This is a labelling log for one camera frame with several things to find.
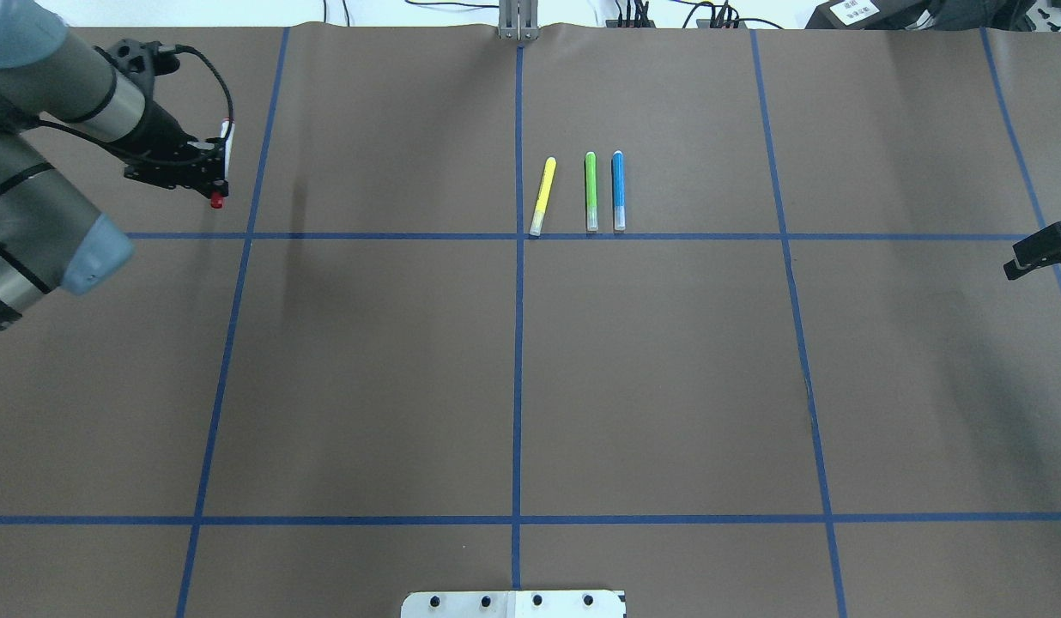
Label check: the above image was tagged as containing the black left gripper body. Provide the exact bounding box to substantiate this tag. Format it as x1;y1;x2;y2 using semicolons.
124;136;221;198

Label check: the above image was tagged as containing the yellow highlighter pen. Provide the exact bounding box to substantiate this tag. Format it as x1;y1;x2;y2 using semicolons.
528;156;557;238

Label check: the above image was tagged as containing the blue highlighter pen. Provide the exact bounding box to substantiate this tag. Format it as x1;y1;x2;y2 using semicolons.
610;151;628;231

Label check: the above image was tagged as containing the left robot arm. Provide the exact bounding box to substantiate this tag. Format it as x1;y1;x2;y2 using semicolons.
0;1;236;332

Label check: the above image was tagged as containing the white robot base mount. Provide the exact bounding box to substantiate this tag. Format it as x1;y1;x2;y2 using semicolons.
400;588;628;617

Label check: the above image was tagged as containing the green highlighter pen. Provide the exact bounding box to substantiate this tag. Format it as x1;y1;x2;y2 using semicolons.
582;151;601;233

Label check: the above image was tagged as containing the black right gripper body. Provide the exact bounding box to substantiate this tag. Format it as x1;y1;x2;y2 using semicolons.
1003;221;1061;281

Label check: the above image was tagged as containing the grey aluminium post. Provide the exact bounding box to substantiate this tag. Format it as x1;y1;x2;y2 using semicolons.
498;0;541;42

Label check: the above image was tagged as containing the black power box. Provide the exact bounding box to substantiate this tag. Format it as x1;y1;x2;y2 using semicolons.
804;1;932;30

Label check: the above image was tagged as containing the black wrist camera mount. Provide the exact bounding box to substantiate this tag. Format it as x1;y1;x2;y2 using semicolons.
94;38;181;93

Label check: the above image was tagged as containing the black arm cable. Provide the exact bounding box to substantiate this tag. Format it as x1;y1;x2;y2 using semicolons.
33;45;236;164

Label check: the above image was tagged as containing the red whiteboard marker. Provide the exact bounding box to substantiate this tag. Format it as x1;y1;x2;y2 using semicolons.
209;116;233;210

